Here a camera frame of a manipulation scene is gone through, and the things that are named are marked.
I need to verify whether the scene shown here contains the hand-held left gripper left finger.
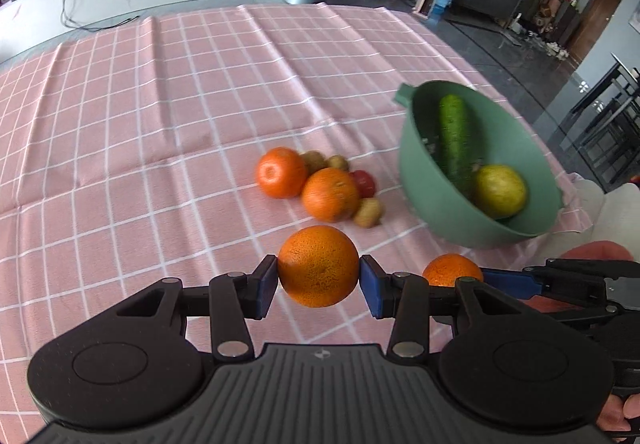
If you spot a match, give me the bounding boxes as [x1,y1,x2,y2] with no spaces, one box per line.
[116,254,279,359]

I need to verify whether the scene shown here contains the green cucumber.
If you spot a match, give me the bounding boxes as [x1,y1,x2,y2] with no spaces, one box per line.
[438,94,476,196]

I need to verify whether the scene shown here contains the person's right hand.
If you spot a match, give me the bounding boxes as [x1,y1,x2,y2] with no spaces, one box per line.
[596,393,633,441]

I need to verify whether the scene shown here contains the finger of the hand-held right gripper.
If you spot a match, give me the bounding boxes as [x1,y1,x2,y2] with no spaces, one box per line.
[481,268,547,301]

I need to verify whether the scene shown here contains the green plastic bowl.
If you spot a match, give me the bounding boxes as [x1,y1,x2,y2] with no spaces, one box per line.
[393,80,566,251]

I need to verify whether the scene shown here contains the smooth tangerine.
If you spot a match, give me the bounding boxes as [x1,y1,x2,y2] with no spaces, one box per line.
[255,147,308,200]

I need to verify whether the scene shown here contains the coral fleece cloth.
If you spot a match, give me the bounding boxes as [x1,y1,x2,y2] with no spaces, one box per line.
[530,240,637,316]

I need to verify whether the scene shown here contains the dark dining chairs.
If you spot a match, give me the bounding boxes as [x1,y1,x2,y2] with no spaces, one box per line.
[559,52,640,191]

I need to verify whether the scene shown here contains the red tomato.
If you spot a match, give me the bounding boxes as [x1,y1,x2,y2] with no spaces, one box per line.
[350,170,378,199]

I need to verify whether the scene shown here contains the white cloth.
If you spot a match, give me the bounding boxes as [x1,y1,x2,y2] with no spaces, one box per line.
[562,173,640,257]

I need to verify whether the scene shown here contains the brown wooden door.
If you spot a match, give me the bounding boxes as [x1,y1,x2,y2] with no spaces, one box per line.
[570,0,622,65]

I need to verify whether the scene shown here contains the black cable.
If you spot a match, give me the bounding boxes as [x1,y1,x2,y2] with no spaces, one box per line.
[61,0,142,31]

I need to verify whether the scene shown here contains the pink checked tablecloth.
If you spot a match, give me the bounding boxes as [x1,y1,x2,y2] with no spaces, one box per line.
[0,3,596,444]

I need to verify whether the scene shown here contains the large orange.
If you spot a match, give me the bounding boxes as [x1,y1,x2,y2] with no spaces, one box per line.
[277,225,361,309]

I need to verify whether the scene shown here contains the yellow-green guava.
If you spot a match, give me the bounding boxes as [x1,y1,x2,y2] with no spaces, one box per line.
[474,164,529,220]

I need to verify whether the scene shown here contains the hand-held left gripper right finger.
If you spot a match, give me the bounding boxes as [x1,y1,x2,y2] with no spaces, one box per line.
[360,254,526,359]

